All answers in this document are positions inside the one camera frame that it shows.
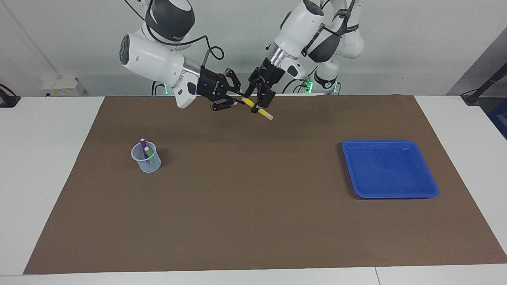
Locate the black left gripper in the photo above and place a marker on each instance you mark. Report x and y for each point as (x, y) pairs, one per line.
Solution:
(271, 71)

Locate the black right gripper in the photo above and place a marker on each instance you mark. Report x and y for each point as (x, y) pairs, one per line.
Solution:
(210, 84)

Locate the yellow highlighter pen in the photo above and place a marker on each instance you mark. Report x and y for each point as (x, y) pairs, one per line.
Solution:
(266, 115)

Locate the purple highlighter pen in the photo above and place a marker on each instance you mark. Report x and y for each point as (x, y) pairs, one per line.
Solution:
(143, 145)

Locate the green highlighter pen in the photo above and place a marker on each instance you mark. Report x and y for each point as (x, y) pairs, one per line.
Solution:
(147, 152)

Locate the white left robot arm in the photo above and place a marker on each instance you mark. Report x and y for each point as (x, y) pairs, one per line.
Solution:
(301, 23)

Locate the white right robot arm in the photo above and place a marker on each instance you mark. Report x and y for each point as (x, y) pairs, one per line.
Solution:
(150, 59)

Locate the blue plastic tray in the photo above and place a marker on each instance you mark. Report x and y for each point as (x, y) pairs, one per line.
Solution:
(388, 170)

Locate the translucent plastic cup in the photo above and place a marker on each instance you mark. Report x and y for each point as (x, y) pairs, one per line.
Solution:
(152, 167)

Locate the brown table mat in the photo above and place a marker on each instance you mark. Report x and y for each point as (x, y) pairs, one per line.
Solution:
(253, 198)

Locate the white power strip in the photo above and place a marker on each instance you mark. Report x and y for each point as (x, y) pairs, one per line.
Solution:
(63, 87)

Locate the black stand pole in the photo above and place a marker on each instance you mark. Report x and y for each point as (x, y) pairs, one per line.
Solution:
(485, 85)

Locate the blue box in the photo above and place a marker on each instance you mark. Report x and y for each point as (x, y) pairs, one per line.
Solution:
(500, 118)

